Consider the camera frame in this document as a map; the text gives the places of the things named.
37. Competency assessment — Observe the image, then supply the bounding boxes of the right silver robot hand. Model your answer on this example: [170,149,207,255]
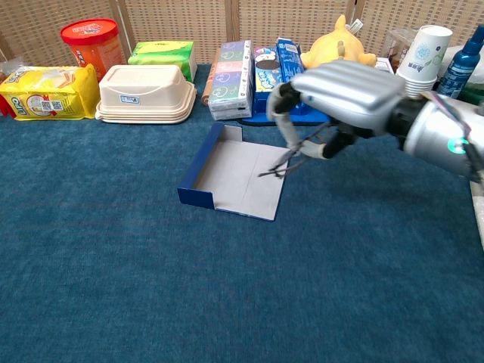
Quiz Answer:
[266,60,417,160]

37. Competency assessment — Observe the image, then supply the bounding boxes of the black wire eyeglasses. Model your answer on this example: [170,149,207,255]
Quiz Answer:
[258,126,334,179]

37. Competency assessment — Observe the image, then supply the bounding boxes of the blue cardboard glasses case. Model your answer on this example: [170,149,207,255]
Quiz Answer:
[177,122,290,222]

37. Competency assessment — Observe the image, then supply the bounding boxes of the small white box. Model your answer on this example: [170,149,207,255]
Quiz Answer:
[374,56,396,75]

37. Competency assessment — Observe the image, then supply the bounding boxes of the yellow plush toy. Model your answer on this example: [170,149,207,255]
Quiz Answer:
[300,14,378,71]

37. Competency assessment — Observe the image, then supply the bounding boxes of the brown snacks in clear pack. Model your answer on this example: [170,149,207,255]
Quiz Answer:
[381,26,420,73]

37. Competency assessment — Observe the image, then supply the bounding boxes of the dark blue cookie box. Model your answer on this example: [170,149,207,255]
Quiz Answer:
[275,36,307,116]

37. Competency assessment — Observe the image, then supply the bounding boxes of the stack of paper cups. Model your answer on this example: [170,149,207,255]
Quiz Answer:
[395,24,454,100]

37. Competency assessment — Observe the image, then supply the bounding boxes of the light blue cookie box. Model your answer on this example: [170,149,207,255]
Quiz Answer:
[251,45,283,114]

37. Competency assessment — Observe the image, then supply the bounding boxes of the blue spray bottle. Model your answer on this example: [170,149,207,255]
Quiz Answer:
[434,24,484,100]

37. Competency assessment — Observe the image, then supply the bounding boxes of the green plastic bottle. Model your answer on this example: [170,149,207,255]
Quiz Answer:
[459,81,484,109]

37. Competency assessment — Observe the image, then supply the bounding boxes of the pastel pocket tissue multipack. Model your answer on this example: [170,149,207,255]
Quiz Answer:
[206,39,253,121]

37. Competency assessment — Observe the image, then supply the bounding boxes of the brown paper roll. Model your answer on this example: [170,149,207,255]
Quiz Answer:
[200,47,222,107]

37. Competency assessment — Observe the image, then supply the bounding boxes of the green tissue pack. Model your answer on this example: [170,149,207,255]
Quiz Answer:
[127,40,198,83]

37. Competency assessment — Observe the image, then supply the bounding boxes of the woven rattan folding screen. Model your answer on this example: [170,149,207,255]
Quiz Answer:
[0,0,484,67]

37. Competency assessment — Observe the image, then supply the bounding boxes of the beige lidded lunch box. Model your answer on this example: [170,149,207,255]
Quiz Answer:
[94,64,197,125]

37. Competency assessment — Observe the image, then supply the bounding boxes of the orange tub with red lid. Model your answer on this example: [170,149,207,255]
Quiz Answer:
[60,17,128,83]

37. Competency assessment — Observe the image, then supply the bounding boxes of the teal felt table cover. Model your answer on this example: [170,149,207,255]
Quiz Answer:
[0,63,484,363]

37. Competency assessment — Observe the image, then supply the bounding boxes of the yellow biscuit pack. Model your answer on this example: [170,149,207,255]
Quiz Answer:
[0,63,101,121]

